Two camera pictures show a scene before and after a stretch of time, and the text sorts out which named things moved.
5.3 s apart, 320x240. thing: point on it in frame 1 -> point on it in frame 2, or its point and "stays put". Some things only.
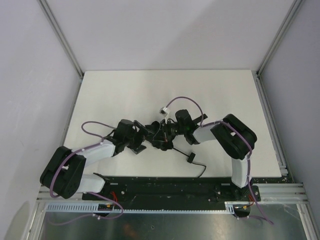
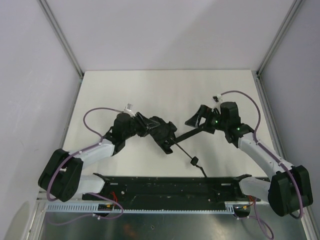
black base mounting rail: [141, 193] stays put
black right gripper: [161, 135] -> [204, 117]
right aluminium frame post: [280, 34] stays put
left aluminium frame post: [61, 37] stays put
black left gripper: [139, 136] -> [168, 138]
